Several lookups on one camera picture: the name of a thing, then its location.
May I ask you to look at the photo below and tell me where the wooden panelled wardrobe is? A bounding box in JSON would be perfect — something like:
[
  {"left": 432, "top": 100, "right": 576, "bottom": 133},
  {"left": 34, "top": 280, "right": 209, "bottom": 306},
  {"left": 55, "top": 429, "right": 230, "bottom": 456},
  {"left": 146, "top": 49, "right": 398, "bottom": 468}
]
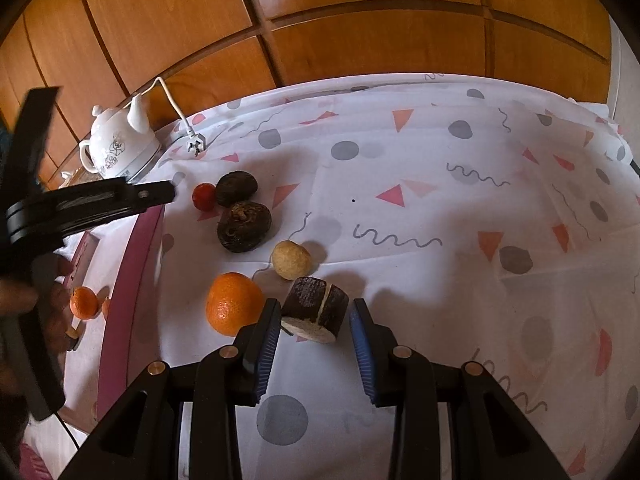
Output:
[{"left": 0, "top": 0, "right": 617, "bottom": 192}]

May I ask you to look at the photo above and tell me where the white patterned tablecloth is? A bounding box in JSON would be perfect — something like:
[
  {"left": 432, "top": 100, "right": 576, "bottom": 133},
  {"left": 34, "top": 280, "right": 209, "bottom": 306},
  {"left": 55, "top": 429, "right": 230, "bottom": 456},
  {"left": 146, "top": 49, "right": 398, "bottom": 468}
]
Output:
[{"left": 22, "top": 72, "right": 640, "bottom": 480}]

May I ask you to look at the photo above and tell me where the pink cloth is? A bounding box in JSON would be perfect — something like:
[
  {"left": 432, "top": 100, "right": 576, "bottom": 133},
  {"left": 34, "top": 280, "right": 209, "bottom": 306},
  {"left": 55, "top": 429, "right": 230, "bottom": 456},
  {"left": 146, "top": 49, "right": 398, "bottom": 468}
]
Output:
[{"left": 19, "top": 439, "right": 58, "bottom": 480}]

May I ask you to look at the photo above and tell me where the dark brown round fruit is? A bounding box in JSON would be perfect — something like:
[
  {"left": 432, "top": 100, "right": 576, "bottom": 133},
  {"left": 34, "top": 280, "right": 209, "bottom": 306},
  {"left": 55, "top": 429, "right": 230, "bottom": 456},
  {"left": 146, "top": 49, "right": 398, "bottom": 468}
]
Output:
[
  {"left": 217, "top": 201, "right": 273, "bottom": 253},
  {"left": 215, "top": 170, "right": 259, "bottom": 208}
]

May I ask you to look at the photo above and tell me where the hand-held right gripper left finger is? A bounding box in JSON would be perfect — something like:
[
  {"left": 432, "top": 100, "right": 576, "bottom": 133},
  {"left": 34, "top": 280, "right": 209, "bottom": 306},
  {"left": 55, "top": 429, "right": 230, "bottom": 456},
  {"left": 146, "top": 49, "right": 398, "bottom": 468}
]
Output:
[{"left": 59, "top": 298, "right": 283, "bottom": 480}]

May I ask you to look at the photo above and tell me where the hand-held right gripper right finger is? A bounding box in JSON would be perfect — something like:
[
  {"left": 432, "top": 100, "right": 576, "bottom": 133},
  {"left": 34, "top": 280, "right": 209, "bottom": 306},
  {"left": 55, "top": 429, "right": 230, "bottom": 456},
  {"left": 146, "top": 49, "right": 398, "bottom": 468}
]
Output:
[{"left": 349, "top": 298, "right": 571, "bottom": 480}]

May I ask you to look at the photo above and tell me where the white power cord with plug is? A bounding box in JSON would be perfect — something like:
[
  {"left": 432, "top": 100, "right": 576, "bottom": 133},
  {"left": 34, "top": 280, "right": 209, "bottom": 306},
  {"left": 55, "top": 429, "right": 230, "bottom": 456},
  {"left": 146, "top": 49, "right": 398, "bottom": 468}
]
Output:
[{"left": 134, "top": 76, "right": 207, "bottom": 157}]

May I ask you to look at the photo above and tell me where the white floral electric kettle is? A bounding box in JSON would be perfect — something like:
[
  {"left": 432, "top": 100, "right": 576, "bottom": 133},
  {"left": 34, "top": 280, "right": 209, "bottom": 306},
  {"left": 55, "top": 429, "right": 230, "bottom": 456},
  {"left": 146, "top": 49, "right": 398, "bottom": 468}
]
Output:
[{"left": 79, "top": 96, "right": 162, "bottom": 181}]

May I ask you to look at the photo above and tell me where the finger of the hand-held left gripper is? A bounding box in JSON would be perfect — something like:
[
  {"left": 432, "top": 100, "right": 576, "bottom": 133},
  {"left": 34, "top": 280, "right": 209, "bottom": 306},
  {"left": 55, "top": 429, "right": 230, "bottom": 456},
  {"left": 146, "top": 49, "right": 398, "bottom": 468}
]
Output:
[
  {"left": 6, "top": 178, "right": 177, "bottom": 245},
  {"left": 6, "top": 87, "right": 62, "bottom": 211}
]

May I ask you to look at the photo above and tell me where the tan round fruit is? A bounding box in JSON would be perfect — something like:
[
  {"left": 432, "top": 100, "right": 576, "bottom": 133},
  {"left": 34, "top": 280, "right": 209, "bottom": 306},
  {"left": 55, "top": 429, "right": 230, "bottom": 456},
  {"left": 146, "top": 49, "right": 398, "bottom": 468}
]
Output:
[{"left": 272, "top": 240, "right": 312, "bottom": 281}]

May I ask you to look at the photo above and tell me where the person's left hand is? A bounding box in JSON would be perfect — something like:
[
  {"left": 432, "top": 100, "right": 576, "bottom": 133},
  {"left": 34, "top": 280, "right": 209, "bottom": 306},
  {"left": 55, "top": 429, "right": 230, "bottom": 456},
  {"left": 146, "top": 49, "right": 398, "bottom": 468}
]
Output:
[{"left": 0, "top": 254, "right": 74, "bottom": 357}]

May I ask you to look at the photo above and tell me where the small red tomato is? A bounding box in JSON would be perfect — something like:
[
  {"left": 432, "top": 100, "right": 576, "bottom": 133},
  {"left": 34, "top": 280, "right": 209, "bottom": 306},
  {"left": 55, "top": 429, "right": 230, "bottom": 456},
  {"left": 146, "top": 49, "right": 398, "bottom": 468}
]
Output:
[{"left": 192, "top": 183, "right": 217, "bottom": 210}]

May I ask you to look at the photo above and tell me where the pink tray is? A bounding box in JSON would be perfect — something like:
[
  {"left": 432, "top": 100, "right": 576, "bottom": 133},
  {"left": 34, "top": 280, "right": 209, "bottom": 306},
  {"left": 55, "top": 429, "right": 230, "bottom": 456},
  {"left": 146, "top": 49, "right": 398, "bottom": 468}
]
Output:
[{"left": 64, "top": 201, "right": 167, "bottom": 422}]

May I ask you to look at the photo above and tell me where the large orange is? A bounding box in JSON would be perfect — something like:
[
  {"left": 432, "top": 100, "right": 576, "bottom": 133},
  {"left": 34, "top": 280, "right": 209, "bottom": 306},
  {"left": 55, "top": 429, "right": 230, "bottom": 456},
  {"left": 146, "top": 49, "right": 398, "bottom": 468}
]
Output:
[{"left": 205, "top": 272, "right": 266, "bottom": 337}]

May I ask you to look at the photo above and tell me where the small tangerine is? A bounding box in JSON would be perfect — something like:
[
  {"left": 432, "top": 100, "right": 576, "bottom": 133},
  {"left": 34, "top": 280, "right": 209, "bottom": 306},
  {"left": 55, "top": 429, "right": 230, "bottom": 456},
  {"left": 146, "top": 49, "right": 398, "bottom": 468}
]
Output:
[{"left": 70, "top": 286, "right": 99, "bottom": 320}]

